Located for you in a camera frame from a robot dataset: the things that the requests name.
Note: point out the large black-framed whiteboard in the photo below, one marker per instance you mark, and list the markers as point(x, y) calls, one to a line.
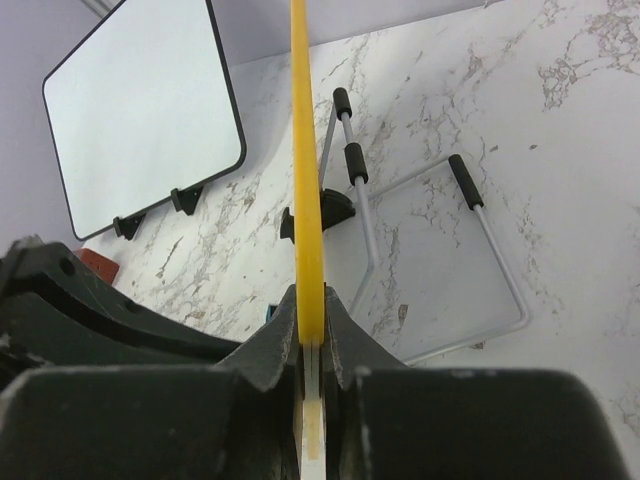
point(141, 110)

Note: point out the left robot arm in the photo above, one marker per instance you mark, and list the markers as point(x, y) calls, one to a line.
point(100, 310)

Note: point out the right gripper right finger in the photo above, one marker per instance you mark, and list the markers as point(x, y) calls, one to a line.
point(386, 420)

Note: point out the brown red cube block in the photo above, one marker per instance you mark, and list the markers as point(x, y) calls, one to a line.
point(102, 266)

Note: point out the blue black whiteboard eraser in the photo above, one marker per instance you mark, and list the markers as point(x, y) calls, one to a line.
point(269, 312)

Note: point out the grey wire easel stand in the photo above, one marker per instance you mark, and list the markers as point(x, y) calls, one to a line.
point(435, 279)

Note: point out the large whiteboard black stand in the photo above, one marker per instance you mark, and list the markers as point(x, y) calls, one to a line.
point(188, 203)

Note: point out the small yellow-framed whiteboard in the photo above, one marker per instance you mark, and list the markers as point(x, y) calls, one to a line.
point(310, 288)

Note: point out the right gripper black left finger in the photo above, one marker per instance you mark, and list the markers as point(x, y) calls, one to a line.
point(99, 399)

